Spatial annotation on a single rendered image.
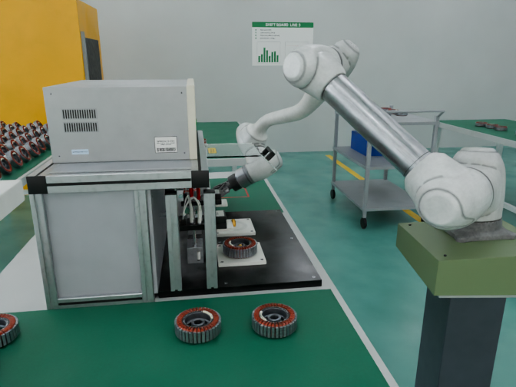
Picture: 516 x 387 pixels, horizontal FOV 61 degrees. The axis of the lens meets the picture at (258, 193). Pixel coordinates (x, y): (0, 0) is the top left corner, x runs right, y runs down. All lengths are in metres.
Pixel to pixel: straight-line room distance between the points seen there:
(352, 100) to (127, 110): 0.66
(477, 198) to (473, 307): 0.44
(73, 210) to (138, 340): 0.37
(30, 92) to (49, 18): 0.75
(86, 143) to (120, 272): 0.36
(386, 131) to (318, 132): 5.66
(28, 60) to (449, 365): 4.48
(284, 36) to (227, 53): 0.86
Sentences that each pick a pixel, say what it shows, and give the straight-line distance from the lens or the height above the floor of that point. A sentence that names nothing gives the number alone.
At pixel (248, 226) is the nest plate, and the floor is 0.78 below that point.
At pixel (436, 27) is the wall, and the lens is 7.61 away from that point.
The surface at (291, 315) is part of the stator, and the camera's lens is 1.12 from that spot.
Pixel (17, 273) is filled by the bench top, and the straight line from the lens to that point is 1.58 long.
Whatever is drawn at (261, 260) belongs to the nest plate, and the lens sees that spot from 1.40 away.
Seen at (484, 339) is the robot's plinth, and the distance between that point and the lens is 1.68.
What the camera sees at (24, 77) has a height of 1.22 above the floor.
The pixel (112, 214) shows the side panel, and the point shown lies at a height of 1.00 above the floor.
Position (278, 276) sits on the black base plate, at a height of 0.77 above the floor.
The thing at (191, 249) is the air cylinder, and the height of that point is 0.82.
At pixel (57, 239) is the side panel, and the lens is 1.25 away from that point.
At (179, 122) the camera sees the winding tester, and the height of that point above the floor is 1.22.
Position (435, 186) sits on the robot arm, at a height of 1.07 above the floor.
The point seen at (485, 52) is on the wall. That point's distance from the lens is 8.06.
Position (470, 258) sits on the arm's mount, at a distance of 1.36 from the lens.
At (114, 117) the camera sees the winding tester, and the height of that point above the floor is 1.24.
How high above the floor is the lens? 1.39
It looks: 17 degrees down
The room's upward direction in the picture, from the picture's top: straight up
